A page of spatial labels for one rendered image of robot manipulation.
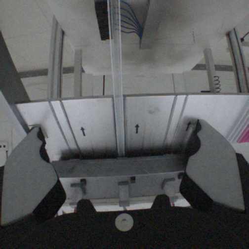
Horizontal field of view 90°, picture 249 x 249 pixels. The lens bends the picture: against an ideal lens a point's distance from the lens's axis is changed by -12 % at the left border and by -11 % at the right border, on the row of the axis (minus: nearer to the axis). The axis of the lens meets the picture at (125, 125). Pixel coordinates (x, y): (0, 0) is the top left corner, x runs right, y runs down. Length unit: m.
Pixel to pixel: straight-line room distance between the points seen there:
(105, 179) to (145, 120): 0.15
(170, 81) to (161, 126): 1.91
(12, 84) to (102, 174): 0.25
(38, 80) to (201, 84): 2.43
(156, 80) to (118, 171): 1.89
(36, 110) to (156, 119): 0.23
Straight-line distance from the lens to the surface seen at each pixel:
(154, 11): 0.53
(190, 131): 0.32
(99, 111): 0.26
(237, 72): 0.73
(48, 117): 0.29
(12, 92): 0.31
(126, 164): 0.33
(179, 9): 0.61
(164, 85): 2.14
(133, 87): 2.04
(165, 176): 0.34
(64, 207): 0.47
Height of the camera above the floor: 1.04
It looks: 4 degrees down
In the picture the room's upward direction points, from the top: 177 degrees clockwise
